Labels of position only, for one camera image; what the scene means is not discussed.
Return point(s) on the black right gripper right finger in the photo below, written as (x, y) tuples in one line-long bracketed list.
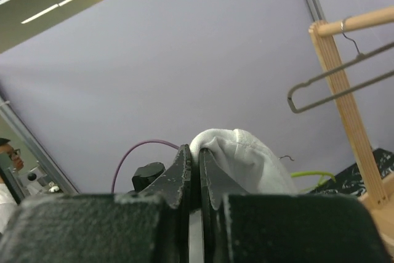
[(242, 227)]

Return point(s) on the white skirt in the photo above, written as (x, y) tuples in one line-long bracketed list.
[(246, 159)]

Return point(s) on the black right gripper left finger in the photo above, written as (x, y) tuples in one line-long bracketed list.
[(150, 226)]

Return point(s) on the person with glasses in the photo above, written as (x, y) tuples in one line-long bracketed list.
[(8, 202)]

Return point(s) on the wooden clothes rack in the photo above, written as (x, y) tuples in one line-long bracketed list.
[(378, 198)]

